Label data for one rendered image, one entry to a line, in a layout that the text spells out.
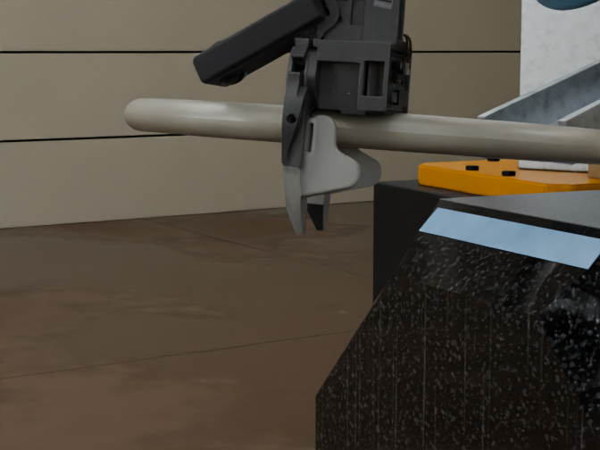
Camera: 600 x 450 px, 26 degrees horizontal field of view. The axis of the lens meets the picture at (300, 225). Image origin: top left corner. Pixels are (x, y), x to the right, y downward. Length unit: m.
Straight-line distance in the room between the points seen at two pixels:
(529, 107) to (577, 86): 0.09
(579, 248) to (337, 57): 0.46
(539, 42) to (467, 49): 6.65
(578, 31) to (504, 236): 1.07
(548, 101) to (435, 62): 7.47
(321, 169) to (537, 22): 1.55
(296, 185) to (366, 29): 0.13
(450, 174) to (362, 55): 1.54
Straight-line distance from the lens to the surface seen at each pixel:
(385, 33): 1.01
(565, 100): 1.56
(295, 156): 1.00
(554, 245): 1.39
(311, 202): 1.06
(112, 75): 7.77
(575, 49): 2.49
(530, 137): 1.05
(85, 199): 7.74
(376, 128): 1.01
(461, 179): 2.49
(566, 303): 1.32
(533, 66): 2.52
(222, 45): 1.04
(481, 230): 1.49
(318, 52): 1.00
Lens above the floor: 1.01
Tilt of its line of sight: 8 degrees down
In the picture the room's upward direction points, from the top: straight up
